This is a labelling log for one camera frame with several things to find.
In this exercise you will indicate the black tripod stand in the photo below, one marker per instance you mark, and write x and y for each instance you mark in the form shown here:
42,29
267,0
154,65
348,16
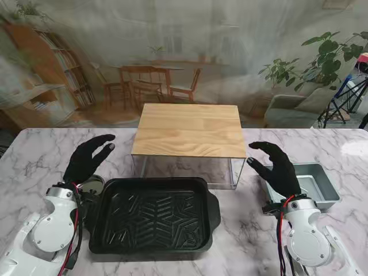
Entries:
335,106

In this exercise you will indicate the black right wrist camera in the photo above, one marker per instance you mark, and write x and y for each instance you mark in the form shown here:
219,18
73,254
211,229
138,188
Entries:
270,209

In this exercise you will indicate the oval stainless steel plate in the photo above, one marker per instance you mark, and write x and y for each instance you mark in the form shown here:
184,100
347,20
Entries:
93,181

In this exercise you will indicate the silver rectangular baking tin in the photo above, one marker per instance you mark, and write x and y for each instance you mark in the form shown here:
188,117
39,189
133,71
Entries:
316,184

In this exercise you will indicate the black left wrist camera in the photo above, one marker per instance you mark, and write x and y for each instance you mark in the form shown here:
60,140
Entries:
89,197

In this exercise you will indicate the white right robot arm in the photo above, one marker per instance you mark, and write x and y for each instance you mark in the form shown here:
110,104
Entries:
307,238

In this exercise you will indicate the wooden top metal frame shelf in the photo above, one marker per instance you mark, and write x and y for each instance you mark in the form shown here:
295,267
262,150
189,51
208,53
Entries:
187,135

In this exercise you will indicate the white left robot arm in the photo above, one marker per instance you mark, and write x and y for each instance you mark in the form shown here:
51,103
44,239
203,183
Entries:
49,227

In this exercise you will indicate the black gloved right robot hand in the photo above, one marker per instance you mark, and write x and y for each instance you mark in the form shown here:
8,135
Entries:
283,175

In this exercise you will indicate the printed room scene backdrop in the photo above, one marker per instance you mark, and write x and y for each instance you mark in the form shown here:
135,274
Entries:
201,28

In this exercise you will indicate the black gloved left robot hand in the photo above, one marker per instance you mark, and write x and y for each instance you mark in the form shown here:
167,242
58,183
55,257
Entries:
83,161

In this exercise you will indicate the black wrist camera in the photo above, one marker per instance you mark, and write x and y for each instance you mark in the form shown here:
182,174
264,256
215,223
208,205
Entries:
270,209
89,197

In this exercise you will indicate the black patterned baking tray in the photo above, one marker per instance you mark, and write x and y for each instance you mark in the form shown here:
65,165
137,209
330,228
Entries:
149,215

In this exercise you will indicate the red yellow helmet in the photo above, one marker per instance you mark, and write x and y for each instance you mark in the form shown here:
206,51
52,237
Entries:
363,58

